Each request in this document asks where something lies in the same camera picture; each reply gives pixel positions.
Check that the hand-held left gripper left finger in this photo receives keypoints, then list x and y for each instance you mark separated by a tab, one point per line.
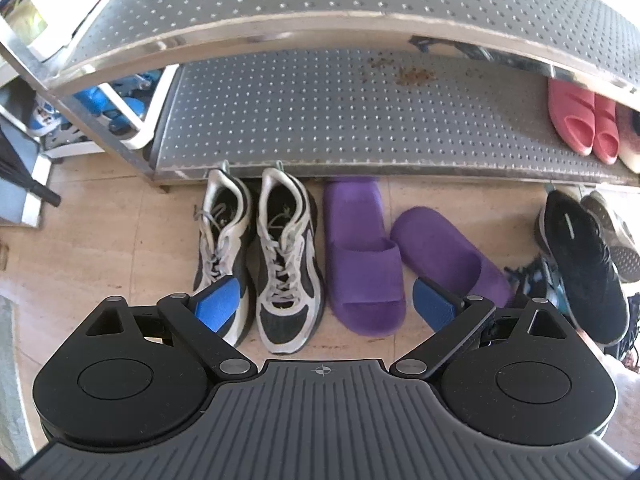
217	305

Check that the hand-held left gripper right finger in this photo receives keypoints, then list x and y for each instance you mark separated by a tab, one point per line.
435	305

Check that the purple slide sandal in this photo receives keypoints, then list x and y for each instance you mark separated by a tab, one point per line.
360	270
440	245

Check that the black sneaker teal tongue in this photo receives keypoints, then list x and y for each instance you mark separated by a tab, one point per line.
585	260
540	277

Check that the blue shoes pair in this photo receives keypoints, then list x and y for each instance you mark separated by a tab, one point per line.
120	105

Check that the white and black sneaker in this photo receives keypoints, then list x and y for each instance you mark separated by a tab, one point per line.
225	220
285	270

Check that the grey mesh sneaker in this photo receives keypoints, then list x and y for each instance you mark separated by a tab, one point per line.
620	240

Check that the dark patterned cloth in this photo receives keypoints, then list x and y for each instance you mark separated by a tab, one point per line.
631	330

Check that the perforated metal shoe rack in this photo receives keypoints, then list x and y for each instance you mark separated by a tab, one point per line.
350	110

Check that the grey floor mat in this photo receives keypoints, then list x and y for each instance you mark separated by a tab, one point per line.
12	385

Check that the pink slide sandal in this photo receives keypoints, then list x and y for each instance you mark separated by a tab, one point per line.
567	105
605	130

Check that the black umbrella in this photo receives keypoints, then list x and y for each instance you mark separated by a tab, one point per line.
20	165

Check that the pale pink shoe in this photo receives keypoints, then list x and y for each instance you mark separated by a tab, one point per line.
631	150

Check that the blue and white shoe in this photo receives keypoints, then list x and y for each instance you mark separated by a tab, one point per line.
44	117

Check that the yellow-green bag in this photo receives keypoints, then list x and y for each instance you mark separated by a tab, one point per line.
27	22

